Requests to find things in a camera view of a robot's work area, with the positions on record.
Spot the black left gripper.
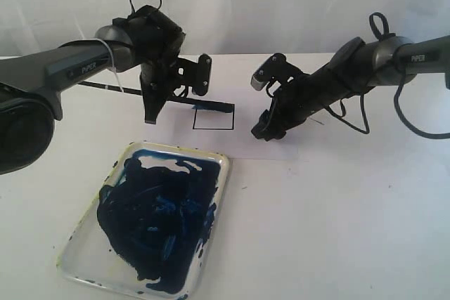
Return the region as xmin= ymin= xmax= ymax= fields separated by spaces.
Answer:
xmin=126 ymin=5 xmax=186 ymax=124

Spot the white backdrop curtain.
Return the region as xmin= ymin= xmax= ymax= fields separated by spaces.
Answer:
xmin=1 ymin=0 xmax=449 ymax=56

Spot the black paintbrush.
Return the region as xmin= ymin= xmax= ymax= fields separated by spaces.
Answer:
xmin=79 ymin=81 xmax=235 ymax=113

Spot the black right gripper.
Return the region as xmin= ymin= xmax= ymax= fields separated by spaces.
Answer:
xmin=251 ymin=70 xmax=338 ymax=141

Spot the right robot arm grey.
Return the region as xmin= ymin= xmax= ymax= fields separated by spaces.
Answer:
xmin=250 ymin=35 xmax=449 ymax=141

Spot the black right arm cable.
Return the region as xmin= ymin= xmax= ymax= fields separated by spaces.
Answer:
xmin=325 ymin=11 xmax=450 ymax=139

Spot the white paint tray blue paint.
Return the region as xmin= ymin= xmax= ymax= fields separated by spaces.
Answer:
xmin=56 ymin=142 xmax=230 ymax=299

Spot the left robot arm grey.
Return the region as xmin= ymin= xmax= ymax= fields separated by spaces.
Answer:
xmin=1 ymin=5 xmax=185 ymax=174

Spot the white paper with square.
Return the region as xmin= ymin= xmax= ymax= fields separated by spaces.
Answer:
xmin=142 ymin=89 xmax=299 ymax=160

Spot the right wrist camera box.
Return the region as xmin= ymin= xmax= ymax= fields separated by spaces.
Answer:
xmin=250 ymin=53 xmax=302 ymax=91

